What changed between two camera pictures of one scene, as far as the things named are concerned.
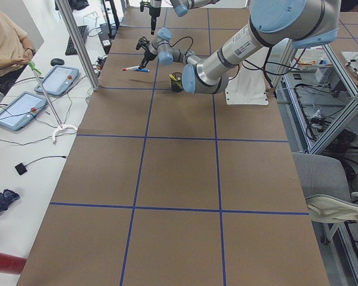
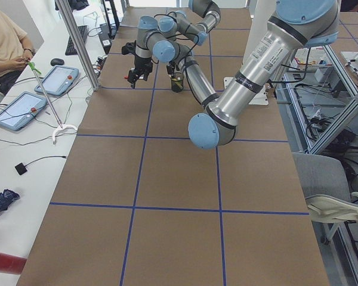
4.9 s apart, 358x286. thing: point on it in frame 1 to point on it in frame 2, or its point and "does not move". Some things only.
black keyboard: (70, 50) does not move
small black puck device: (21, 168) does not move
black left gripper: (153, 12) to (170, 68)
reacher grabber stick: (61, 126) does not move
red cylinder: (5, 263) does not move
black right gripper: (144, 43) to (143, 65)
